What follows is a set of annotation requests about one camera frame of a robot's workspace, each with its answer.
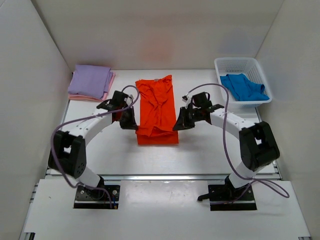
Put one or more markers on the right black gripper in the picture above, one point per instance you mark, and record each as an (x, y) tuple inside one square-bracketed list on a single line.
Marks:
[(182, 122)]

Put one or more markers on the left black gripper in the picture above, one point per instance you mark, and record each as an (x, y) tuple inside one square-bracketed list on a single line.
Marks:
[(131, 124)]

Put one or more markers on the orange t-shirt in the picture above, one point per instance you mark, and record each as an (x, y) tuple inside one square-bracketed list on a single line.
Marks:
[(157, 112)]

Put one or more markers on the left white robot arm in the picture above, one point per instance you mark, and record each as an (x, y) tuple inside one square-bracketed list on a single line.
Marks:
[(68, 153)]

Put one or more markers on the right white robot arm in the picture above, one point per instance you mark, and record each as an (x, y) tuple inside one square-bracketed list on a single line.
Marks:
[(258, 147)]

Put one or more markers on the folded purple t-shirt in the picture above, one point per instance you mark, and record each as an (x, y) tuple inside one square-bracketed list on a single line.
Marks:
[(90, 81)]

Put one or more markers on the folded pink t-shirt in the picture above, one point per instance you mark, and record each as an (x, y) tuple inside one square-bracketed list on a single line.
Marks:
[(105, 96)]

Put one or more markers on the blue t-shirt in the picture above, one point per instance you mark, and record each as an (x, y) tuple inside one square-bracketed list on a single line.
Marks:
[(243, 89)]

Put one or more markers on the white plastic basket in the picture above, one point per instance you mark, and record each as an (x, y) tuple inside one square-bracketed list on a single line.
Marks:
[(241, 65)]

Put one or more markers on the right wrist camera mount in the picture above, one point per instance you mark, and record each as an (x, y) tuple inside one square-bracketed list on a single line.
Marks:
[(186, 99)]

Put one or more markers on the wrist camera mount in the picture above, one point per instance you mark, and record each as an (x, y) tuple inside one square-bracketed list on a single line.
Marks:
[(129, 99), (186, 99)]

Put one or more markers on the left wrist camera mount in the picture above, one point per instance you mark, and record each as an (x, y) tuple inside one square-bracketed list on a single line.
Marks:
[(129, 99)]

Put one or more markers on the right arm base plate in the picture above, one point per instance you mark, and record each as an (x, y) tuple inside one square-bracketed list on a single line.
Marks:
[(224, 197)]

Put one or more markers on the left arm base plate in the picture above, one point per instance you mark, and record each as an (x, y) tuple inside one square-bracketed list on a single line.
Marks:
[(97, 199)]

